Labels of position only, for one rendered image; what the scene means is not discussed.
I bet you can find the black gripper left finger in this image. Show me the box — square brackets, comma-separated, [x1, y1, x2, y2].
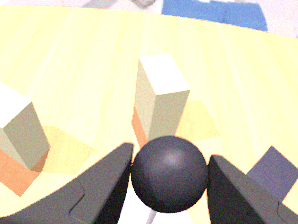
[0, 141, 134, 224]

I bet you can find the white rectangular block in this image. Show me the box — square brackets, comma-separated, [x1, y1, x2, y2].
[134, 53, 190, 140]
[0, 83, 51, 171]

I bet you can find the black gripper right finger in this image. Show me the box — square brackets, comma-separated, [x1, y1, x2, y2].
[206, 153, 298, 224]

